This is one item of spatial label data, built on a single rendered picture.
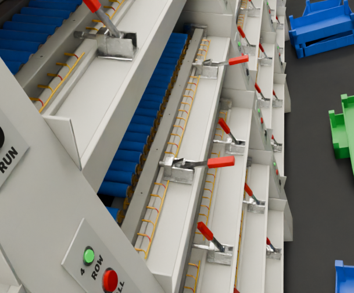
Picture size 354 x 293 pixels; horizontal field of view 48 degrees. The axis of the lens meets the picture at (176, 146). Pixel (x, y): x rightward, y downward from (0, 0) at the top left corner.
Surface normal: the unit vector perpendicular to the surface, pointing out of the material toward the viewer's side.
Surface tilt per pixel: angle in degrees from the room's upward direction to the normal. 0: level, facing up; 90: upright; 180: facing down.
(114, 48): 90
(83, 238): 90
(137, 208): 21
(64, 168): 90
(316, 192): 0
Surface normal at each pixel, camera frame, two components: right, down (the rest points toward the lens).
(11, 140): 0.91, -0.14
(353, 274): -0.30, 0.67
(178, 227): 0.00, -0.74
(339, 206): -0.35, -0.74
